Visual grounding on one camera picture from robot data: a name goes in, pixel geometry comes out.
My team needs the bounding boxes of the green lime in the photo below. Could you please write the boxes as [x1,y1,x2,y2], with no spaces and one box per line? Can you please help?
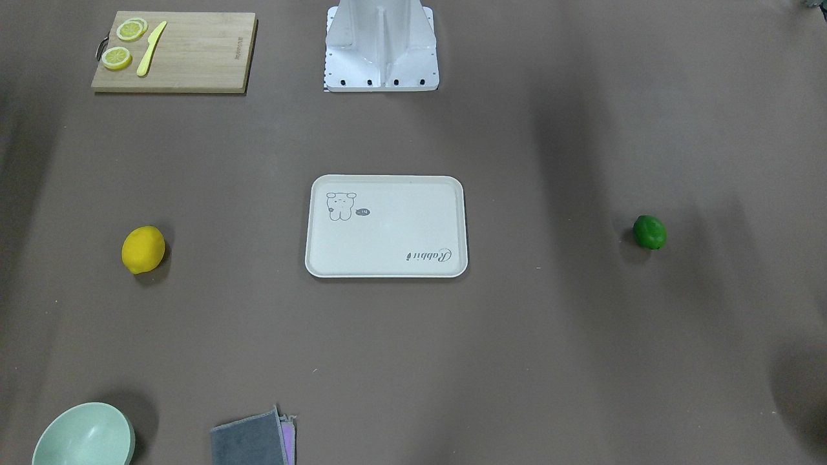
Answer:
[632,215,667,250]

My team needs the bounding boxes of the yellow lemon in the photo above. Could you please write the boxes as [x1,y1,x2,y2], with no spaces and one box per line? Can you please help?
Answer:
[121,225,166,274]

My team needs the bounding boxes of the white rabbit print tray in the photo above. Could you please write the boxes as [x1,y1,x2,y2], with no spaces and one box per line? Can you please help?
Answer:
[304,174,468,278]

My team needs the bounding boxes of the purple cloth underneath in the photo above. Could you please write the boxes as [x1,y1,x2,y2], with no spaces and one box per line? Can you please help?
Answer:
[278,416,297,465]

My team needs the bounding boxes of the grey folded cloth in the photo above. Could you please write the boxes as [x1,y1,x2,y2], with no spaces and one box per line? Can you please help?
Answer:
[210,408,287,464]

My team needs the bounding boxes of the bamboo cutting board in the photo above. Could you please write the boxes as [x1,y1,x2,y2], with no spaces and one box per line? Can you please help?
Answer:
[91,10,258,94]

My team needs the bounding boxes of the yellow plastic knife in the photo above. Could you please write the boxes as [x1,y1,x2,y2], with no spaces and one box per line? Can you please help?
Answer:
[136,21,167,78]

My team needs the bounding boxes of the lemon slice front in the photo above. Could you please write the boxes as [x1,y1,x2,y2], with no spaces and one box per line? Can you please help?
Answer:
[99,46,132,71]

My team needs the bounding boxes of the lemon slice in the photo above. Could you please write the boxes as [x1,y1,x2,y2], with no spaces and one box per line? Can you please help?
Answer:
[99,46,132,71]
[116,17,148,42]

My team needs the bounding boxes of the lemon slice back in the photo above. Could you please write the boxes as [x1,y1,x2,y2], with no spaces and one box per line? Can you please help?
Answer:
[116,17,148,42]

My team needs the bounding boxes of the mint green bowl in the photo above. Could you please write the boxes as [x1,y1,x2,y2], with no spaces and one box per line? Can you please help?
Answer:
[30,402,136,464]

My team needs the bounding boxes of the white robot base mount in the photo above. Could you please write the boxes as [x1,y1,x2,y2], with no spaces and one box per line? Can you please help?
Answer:
[323,1,440,92]

